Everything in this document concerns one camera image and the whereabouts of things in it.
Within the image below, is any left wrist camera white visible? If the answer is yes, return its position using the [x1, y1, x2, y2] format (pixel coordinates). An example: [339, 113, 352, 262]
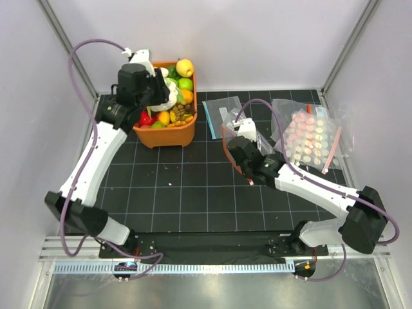
[122, 48, 155, 77]

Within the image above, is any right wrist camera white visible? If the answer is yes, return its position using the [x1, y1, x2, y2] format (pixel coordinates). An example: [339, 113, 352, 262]
[232, 118, 257, 142]

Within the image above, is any polka dot zip bag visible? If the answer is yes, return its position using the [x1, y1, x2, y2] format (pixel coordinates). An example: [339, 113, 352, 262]
[274, 109, 341, 174]

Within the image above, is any clear crumpled plastic bag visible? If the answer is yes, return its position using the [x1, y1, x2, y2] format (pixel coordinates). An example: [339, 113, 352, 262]
[271, 98, 355, 157]

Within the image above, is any toy cauliflower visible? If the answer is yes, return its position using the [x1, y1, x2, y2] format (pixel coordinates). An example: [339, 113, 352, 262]
[163, 77, 180, 110]

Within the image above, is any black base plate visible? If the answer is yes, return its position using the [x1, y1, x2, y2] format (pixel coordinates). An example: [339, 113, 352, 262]
[98, 231, 329, 267]

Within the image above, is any aluminium frame rail front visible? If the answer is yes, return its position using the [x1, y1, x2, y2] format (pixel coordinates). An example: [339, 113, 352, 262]
[38, 234, 392, 274]

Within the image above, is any left aluminium frame post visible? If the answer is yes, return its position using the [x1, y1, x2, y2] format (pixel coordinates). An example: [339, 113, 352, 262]
[35, 0, 98, 99]

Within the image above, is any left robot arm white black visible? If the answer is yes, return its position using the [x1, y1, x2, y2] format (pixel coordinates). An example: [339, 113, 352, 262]
[45, 63, 178, 258]

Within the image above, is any right aluminium frame post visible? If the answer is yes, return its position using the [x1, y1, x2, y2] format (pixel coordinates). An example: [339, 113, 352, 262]
[321, 0, 381, 97]

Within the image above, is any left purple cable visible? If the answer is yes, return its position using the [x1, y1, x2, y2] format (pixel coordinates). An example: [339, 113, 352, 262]
[59, 39, 165, 281]

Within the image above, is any blue zipper clear bag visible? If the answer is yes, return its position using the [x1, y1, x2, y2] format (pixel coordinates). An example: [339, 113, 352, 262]
[202, 96, 241, 140]

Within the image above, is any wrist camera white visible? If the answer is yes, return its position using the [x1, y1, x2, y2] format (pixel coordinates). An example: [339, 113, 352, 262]
[122, 48, 155, 77]
[232, 118, 257, 142]

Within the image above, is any orange plastic basket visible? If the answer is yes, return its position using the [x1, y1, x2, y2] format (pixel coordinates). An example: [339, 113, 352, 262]
[133, 61, 198, 149]

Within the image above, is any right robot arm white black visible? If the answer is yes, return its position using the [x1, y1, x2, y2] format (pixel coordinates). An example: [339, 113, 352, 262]
[227, 136, 388, 255]

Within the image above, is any aluminium frame post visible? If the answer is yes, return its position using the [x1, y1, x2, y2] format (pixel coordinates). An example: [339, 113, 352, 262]
[35, 0, 98, 99]
[321, 0, 381, 97]

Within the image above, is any yellow toy pear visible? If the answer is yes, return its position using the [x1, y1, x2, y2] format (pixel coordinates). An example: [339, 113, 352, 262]
[176, 59, 194, 78]

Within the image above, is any green toy apple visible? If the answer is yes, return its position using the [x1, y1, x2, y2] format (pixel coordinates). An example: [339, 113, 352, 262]
[178, 77, 194, 91]

